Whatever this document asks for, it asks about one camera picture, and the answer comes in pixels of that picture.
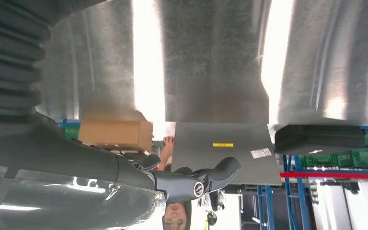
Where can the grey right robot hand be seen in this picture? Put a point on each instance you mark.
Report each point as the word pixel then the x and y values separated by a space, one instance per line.
pixel 60 190

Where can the blue metal shelf rack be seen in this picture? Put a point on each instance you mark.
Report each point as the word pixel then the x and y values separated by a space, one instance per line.
pixel 68 121
pixel 300 196

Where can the stainless steel workbench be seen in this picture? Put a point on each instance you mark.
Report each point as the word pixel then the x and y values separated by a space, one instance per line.
pixel 203 63

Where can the brown cardboard box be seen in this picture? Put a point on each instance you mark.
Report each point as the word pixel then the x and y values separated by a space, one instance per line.
pixel 114 133

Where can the person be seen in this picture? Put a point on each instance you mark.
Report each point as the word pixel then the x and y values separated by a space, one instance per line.
pixel 168 149

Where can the grey flat panel yellow label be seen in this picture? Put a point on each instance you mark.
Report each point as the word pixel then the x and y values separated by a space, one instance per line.
pixel 234 158

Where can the black case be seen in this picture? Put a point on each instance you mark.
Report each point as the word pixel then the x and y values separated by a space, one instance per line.
pixel 317 138

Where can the red barrier belt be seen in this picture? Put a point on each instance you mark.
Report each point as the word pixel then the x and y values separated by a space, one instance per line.
pixel 330 175

